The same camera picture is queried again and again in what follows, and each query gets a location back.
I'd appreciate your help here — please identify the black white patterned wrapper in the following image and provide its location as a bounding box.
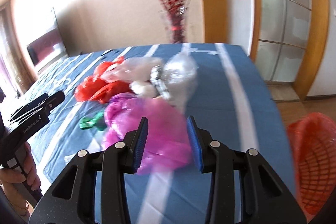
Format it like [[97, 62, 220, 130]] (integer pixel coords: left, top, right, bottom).
[[150, 65, 171, 101]]

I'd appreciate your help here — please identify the pink white plastic bag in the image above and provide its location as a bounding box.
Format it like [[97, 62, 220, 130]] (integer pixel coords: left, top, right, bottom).
[[100, 57, 163, 83]]

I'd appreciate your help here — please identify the clear glass vase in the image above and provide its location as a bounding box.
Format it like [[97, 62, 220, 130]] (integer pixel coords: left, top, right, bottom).
[[159, 6, 188, 44]]

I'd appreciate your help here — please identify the magenta plastic bag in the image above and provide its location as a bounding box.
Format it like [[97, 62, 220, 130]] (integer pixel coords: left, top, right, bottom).
[[102, 93, 192, 174]]

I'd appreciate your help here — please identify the clear plastic bag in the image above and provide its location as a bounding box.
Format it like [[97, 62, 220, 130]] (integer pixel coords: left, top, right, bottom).
[[158, 43, 198, 114]]

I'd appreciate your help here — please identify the frosted glass sliding door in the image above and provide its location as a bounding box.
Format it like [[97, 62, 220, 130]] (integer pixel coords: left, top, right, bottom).
[[256, 0, 311, 83]]

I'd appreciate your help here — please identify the red plastic waste basket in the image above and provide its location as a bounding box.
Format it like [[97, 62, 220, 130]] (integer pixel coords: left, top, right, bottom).
[[286, 113, 335, 220]]

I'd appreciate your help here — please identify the person's left hand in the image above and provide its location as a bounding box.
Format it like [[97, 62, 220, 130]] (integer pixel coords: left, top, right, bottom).
[[1, 142, 41, 192]]

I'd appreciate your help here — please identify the orange red plastic bag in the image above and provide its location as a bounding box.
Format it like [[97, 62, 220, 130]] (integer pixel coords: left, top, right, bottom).
[[75, 56, 131, 104]]

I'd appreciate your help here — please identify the dark green plastic bag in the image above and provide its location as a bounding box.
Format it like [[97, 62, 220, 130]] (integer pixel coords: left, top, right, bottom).
[[79, 111, 107, 131]]

